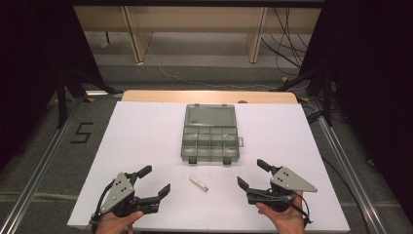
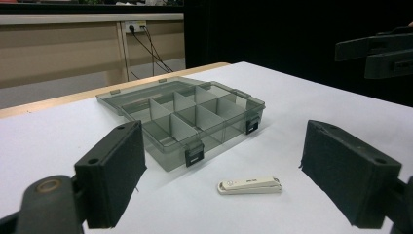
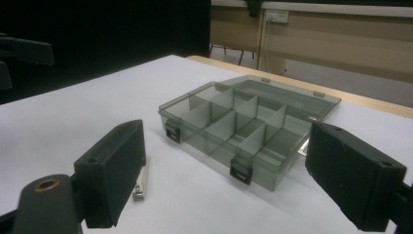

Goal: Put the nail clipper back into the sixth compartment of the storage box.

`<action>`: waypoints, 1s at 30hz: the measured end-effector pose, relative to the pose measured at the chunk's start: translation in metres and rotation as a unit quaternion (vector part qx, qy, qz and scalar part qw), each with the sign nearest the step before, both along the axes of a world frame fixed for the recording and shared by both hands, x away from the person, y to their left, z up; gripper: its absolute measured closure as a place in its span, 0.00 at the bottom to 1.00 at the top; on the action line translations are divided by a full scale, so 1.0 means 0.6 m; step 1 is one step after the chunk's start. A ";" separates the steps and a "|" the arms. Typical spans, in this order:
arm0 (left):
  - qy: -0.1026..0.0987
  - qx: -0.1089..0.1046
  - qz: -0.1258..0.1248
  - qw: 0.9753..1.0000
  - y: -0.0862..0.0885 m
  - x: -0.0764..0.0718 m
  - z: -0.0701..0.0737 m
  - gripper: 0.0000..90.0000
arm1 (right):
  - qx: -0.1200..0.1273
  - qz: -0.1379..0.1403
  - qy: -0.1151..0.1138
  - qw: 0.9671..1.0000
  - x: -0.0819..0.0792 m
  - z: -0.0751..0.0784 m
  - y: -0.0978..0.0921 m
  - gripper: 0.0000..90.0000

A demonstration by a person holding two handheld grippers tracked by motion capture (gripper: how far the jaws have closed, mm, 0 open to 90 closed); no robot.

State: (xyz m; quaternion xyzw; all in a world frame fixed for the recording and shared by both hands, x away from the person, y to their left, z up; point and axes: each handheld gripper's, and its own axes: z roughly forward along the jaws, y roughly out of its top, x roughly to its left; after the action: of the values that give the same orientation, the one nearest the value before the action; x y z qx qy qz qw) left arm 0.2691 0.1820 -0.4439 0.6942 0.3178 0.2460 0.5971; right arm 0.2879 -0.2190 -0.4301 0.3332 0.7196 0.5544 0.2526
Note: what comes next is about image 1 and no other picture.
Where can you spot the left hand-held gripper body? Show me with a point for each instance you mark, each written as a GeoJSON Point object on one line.
{"type": "Point", "coordinates": [121, 195]}

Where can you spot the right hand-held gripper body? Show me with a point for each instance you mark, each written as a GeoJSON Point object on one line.
{"type": "Point", "coordinates": [289, 182]}

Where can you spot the small white rectangular stick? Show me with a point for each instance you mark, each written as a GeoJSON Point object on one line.
{"type": "Point", "coordinates": [199, 183]}

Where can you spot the clear plastic compartment box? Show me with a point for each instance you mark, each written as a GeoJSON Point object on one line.
{"type": "Point", "coordinates": [210, 136]}

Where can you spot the person's left hand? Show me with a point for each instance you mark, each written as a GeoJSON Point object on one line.
{"type": "Point", "coordinates": [112, 224]}

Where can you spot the person's right hand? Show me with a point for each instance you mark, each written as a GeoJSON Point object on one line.
{"type": "Point", "coordinates": [290, 219]}

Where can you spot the white table cover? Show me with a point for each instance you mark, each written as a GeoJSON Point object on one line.
{"type": "Point", "coordinates": [146, 143]}

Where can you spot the wooden table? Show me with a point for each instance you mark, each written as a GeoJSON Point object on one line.
{"type": "Point", "coordinates": [195, 96]}

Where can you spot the white floor strip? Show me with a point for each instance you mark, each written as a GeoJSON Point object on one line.
{"type": "Point", "coordinates": [96, 92]}

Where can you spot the black metal stand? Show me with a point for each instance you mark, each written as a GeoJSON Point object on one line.
{"type": "Point", "coordinates": [327, 97]}
{"type": "Point", "coordinates": [61, 97]}

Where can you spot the black curtain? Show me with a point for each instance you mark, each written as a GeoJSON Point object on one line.
{"type": "Point", "coordinates": [373, 81]}
{"type": "Point", "coordinates": [32, 65]}

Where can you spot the light wooden bench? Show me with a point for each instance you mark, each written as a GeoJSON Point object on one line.
{"type": "Point", "coordinates": [195, 19]}

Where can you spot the aluminium floor rail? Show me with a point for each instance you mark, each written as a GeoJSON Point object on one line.
{"type": "Point", "coordinates": [39, 175]}
{"type": "Point", "coordinates": [350, 175]}

